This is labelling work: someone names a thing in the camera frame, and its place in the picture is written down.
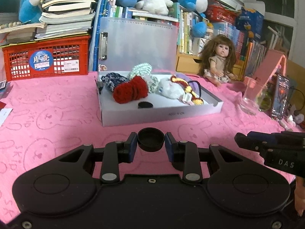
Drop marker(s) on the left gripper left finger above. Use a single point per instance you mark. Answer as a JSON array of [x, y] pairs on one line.
[[115, 153]]

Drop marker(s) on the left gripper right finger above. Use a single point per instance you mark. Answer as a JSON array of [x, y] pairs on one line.
[[184, 154]]

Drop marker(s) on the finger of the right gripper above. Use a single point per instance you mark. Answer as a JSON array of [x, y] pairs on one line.
[[253, 140]]

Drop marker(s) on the black round cap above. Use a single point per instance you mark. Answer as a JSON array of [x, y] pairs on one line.
[[150, 139], [145, 105]]

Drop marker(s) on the yellow red crocheted toy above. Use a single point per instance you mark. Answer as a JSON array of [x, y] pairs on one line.
[[197, 100]]

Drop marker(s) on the small white paper packet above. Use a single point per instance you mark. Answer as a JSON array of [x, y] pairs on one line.
[[187, 99]]

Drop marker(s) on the white fluffy plush toy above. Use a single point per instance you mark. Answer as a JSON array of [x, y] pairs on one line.
[[169, 89]]

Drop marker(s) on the red crocheted item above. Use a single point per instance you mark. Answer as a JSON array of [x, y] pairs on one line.
[[134, 89]]

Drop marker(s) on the navy floral fabric pouch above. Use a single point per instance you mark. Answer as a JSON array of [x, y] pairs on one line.
[[111, 80]]

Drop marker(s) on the green checkered fabric pouch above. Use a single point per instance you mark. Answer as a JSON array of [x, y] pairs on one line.
[[144, 70]]

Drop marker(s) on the person's right hand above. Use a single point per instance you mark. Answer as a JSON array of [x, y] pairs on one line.
[[300, 195]]

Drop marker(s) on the smartphone with lit screen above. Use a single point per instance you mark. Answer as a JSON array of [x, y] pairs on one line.
[[279, 103]]

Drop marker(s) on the clear drinking glass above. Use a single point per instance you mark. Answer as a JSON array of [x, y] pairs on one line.
[[252, 97]]

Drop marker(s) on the grey shallow cardboard box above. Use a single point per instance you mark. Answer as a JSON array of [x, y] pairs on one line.
[[115, 114]]

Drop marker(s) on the black binder clip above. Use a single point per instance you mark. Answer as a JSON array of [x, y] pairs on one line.
[[100, 86]]

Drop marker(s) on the pink bunny tablecloth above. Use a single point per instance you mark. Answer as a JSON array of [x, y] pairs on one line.
[[50, 116]]

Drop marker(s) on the wooden drawer book rack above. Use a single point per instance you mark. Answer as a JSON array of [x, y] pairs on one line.
[[190, 64]]

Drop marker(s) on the brown haired baby doll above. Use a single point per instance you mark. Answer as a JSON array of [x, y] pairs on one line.
[[218, 59]]

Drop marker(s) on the red plastic crate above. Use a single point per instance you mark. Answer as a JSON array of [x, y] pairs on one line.
[[57, 57]]

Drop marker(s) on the translucent plastic file case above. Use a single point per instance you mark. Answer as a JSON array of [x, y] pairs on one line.
[[125, 43]]

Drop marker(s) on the blue cardboard box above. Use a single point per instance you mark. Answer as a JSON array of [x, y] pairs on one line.
[[250, 20]]

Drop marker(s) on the row of upright books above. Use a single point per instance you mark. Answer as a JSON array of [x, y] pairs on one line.
[[108, 8]]

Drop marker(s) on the stack of books on crate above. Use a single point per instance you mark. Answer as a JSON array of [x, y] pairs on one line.
[[59, 18]]

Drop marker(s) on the blue white whale plush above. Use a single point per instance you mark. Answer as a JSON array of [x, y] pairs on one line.
[[194, 4]]

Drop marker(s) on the blue cat plush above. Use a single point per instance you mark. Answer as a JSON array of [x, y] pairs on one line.
[[30, 11]]

